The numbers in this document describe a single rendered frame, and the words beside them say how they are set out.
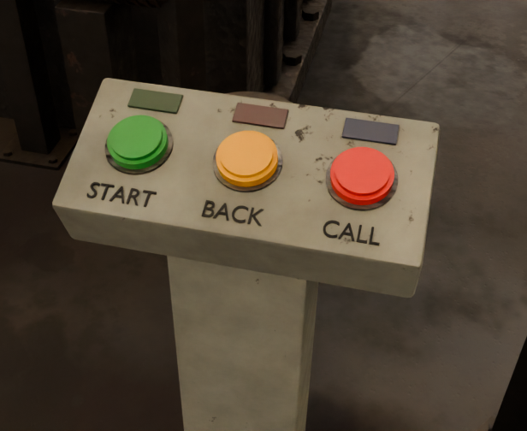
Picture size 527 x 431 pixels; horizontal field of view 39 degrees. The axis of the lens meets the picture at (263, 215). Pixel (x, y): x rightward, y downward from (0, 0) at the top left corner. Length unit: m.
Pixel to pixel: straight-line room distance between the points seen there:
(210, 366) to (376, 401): 0.54
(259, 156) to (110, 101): 0.12
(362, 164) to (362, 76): 1.32
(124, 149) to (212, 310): 0.13
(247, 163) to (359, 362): 0.71
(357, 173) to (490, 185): 1.05
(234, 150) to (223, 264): 0.08
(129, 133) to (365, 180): 0.16
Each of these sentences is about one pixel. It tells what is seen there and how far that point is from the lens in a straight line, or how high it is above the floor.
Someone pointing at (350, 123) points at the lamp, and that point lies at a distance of 0.51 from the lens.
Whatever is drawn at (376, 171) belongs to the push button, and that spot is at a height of 0.61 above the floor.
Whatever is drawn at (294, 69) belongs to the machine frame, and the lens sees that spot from 1.66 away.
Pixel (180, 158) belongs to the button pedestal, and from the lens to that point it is 0.50.
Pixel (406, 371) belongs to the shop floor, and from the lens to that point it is 1.15.
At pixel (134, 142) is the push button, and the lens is 0.50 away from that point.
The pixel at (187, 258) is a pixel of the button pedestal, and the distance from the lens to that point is 0.51.
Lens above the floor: 0.90
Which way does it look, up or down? 41 degrees down
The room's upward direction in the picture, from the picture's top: 1 degrees clockwise
